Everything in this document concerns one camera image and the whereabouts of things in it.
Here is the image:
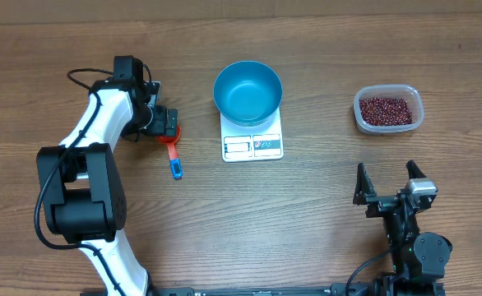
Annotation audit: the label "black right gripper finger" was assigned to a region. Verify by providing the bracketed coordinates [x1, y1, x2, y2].
[406, 160, 426, 179]
[353, 163, 377, 205]

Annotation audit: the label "red scoop with blue handle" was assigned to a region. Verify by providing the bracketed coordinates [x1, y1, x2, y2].
[155, 125, 183, 180]

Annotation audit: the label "red adzuki beans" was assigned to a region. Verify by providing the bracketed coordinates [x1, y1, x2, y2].
[359, 97, 413, 126]

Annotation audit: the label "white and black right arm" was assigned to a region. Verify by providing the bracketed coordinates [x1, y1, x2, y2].
[345, 160, 452, 295]

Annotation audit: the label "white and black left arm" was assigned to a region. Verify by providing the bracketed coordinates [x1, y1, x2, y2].
[34, 56, 181, 295]

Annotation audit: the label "blue plastic bowl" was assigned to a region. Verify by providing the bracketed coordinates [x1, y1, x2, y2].
[212, 61, 284, 127]

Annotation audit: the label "white digital kitchen scale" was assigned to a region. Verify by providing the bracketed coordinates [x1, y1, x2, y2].
[220, 109, 284, 163]

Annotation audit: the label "clear plastic food container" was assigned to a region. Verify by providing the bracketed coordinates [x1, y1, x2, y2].
[353, 84, 425, 135]

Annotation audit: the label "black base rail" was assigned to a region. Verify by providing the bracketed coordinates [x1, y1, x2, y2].
[149, 283, 369, 296]

